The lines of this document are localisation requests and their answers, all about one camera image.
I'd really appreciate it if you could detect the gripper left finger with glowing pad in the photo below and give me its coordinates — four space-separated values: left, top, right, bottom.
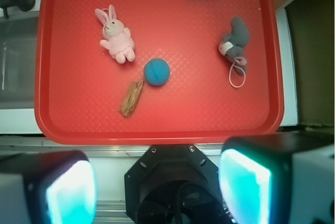
1 150 97 223

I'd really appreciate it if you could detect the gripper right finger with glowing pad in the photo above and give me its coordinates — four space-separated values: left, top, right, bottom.
218 131 334 223

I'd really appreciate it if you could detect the blue textured ball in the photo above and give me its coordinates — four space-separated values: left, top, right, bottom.
143 58 170 86

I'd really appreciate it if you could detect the brown wood bark piece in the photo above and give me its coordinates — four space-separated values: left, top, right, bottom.
118 79 144 118

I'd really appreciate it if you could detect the grey plush mouse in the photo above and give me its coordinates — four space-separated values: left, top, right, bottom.
218 16 250 88

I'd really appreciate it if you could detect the red plastic tray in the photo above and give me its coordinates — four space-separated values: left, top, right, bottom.
34 0 284 145

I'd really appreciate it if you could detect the pink plush bunny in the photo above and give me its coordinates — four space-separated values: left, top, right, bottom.
94 4 136 64

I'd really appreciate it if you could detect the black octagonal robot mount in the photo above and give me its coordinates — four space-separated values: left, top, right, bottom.
124 145 232 223

